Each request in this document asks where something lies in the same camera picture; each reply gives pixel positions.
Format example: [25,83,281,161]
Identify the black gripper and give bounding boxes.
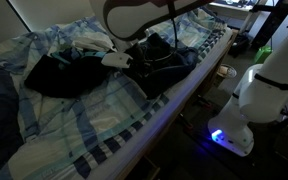
[130,42,153,69]

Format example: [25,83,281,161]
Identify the dark blue jeans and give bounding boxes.
[121,32,200,100]

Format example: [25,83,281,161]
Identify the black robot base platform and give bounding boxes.
[180,96,288,180]

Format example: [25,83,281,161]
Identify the white garment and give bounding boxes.
[71,31,117,53]

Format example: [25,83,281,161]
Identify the teal striped garment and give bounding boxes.
[49,45,111,67]

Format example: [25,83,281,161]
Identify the white mattress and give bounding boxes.
[87,28,235,180]

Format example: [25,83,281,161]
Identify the blue checked duvet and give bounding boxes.
[0,6,227,180]

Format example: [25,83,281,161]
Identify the black garment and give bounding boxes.
[23,54,114,100]

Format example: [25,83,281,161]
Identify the black bag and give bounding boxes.
[228,31,252,58]

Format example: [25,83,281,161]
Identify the white desk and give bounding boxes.
[210,0,268,33]

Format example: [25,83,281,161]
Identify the green plastic container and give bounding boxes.
[253,44,274,66]

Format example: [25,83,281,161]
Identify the wooden bed frame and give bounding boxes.
[117,31,239,180]

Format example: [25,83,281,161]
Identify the red handled clamp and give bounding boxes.
[197,94,216,108]
[179,113,196,132]

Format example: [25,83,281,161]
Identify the black frame stand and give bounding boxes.
[248,0,288,51]

